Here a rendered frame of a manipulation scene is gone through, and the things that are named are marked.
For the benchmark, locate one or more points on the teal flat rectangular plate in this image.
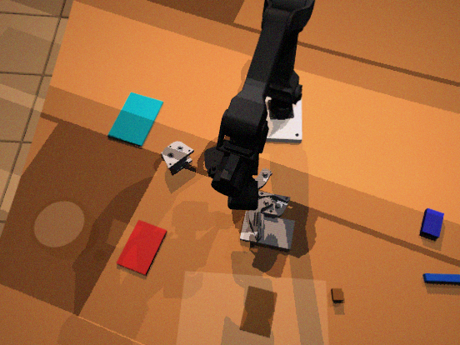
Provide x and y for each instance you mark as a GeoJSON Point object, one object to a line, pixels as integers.
{"type": "Point", "coordinates": [136, 118]}

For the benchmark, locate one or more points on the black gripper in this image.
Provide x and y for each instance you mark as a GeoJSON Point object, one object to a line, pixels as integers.
{"type": "Point", "coordinates": [248, 199]}

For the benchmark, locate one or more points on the red flat rectangular plate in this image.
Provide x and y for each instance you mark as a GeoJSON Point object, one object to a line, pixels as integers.
{"type": "Point", "coordinates": [141, 247]}

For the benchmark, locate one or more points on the blue flat bar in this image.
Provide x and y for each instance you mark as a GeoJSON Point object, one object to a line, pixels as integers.
{"type": "Point", "coordinates": [441, 278]}

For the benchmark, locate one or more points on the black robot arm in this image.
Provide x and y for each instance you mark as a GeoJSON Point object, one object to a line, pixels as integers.
{"type": "Point", "coordinates": [270, 75]}

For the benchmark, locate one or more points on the blue rectangular block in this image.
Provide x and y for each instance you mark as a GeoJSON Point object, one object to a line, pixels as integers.
{"type": "Point", "coordinates": [432, 223]}

